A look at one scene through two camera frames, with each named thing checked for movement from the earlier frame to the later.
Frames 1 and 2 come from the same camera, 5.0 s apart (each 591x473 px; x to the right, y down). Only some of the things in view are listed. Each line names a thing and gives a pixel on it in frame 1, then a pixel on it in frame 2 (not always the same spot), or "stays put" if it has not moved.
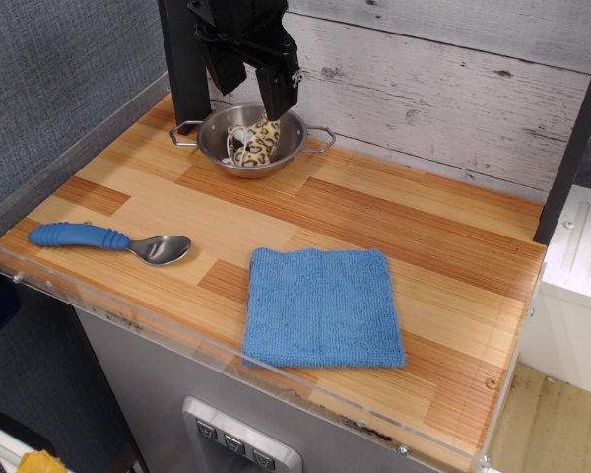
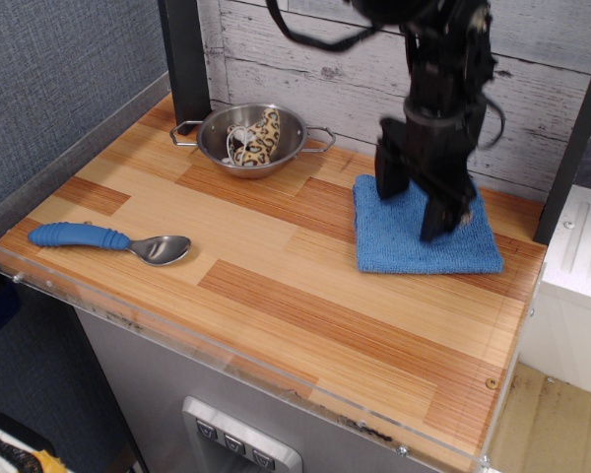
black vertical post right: [578, 140] stays put
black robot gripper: [249, 31] to [431, 148]
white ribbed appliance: [567, 329] stays put
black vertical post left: [187, 70] stays put
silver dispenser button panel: [219, 441] stays put
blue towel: [314, 307] to [388, 235]
